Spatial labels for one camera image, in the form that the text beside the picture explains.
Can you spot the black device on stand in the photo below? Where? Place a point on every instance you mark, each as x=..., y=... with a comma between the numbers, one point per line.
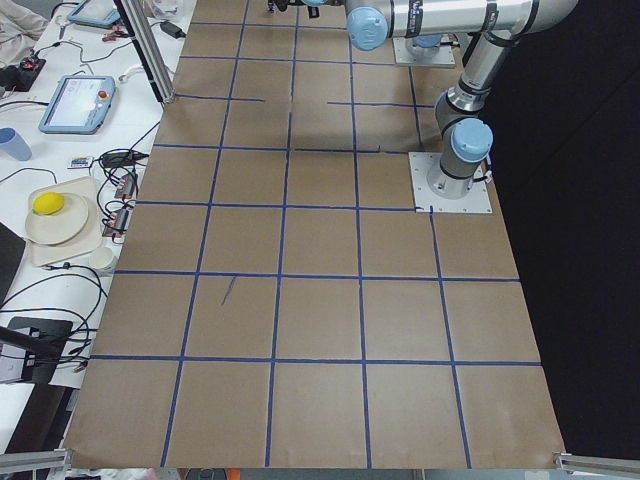
x=31, y=349

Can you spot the brown relay board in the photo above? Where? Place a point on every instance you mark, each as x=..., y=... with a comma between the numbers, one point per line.
x=127, y=186
x=115, y=224

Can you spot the white paper cup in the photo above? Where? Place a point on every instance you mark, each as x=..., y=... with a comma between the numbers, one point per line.
x=103, y=261

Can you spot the black power adapter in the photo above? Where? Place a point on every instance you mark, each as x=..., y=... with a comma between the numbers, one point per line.
x=172, y=30

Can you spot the cream round plate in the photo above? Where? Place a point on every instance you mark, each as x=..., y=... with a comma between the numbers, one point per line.
x=60, y=227

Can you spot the cream square tray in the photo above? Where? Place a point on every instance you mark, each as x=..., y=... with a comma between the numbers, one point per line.
x=87, y=240

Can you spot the yellow lemon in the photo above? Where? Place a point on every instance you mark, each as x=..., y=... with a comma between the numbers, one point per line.
x=48, y=203

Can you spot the near blue teach pendant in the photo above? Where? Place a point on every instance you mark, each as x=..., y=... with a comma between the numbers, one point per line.
x=79, y=105

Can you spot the blue teach pendant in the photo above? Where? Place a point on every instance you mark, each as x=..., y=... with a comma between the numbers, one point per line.
x=95, y=13
x=79, y=105

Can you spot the far blue teach pendant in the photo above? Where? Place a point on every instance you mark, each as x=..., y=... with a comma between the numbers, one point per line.
x=95, y=13

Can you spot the light blue cup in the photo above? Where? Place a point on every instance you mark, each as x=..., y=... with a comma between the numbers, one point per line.
x=12, y=143

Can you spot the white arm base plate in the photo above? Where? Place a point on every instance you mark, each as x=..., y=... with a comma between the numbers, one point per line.
x=476, y=201

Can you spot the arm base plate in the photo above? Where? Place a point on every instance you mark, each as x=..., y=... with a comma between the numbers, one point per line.
x=408, y=54

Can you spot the aluminium frame post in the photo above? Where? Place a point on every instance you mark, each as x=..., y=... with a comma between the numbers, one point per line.
x=137, y=25

